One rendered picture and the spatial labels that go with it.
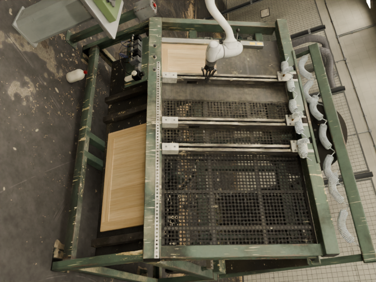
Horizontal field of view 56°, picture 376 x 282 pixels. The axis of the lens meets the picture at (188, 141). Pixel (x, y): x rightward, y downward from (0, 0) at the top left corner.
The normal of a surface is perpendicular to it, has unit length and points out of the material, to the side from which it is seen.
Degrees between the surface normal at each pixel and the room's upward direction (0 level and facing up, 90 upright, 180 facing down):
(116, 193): 90
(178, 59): 60
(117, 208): 90
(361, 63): 90
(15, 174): 0
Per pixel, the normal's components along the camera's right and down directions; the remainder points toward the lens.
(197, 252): 0.09, -0.47
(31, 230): 0.91, -0.22
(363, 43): -0.42, -0.55
